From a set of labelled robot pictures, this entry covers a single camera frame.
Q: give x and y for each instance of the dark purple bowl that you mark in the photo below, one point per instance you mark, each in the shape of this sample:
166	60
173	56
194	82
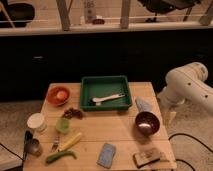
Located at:
147	123

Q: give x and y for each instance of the black office chair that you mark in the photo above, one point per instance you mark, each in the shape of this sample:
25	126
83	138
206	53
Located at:
167	6

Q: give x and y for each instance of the wooden table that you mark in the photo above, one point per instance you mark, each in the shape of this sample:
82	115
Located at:
98	128

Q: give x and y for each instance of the bunch of dark grapes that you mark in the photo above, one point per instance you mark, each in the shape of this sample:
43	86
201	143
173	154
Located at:
71	112

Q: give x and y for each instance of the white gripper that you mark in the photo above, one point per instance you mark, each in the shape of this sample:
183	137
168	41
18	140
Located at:
168	116

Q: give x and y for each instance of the small metal fork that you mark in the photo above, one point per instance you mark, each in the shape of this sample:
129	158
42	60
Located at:
55	143

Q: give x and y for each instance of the blue sponge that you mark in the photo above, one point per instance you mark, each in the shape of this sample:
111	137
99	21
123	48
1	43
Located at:
106	155

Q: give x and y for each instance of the white dish brush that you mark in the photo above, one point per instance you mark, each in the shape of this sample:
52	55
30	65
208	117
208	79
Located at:
98	100

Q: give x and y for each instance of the wooden block brush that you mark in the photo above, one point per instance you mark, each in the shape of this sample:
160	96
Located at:
147	157

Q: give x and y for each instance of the orange bowl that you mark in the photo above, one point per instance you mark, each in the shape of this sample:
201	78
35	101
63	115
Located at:
51	96

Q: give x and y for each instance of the white cup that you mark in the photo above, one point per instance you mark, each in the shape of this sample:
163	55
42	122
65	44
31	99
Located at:
37	122

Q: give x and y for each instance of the egg in bowl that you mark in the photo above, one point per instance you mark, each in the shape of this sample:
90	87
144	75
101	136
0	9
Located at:
61	95

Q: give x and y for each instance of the dark chair at left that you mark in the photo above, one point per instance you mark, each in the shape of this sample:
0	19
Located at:
20	14

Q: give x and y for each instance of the green plastic cup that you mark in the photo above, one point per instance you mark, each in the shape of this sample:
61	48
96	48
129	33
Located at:
62	125

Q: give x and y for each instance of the yellow corn cob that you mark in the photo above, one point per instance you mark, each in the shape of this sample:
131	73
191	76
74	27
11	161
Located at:
72	141

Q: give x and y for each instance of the light blue cloth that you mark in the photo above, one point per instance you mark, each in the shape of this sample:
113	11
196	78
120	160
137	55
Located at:
142	105

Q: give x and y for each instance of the metal measuring scoop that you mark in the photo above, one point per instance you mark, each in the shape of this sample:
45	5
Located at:
32	145

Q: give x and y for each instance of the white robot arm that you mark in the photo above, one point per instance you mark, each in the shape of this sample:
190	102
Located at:
185	83

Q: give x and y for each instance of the green pepper toy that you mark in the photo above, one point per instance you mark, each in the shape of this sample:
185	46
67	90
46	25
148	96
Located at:
54	157

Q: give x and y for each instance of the green plastic tray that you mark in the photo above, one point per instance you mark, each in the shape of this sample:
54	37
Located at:
103	86

